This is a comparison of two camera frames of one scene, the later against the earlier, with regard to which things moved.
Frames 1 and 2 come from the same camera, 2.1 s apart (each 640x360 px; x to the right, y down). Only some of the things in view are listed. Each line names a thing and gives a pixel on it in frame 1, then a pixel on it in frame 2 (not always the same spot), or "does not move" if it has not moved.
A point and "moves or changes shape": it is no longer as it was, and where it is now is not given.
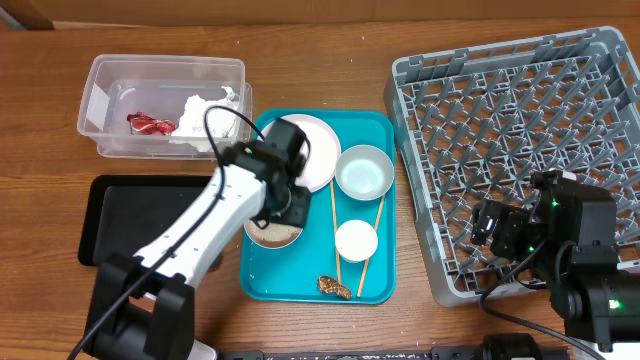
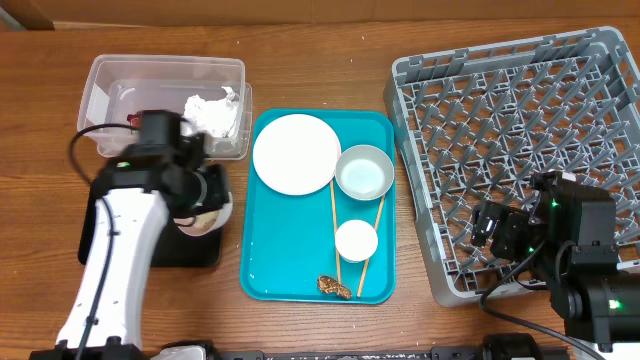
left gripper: x=297 y=209 -> x=219 y=175
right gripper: x=498 y=227 does not move
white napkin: x=220 y=122 does not move
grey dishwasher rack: x=486 y=121 does not move
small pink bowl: x=273 y=236 moves or changes shape
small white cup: x=356 y=240 does not move
